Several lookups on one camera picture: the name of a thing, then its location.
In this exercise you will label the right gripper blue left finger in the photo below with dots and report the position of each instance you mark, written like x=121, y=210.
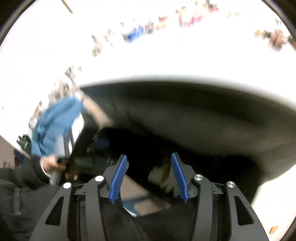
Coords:
x=117, y=178

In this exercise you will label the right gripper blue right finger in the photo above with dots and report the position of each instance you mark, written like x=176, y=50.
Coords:
x=180, y=176

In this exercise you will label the person left hand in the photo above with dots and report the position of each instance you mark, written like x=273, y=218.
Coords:
x=49, y=165

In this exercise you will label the blue jacket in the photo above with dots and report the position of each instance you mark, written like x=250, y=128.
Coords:
x=55, y=121

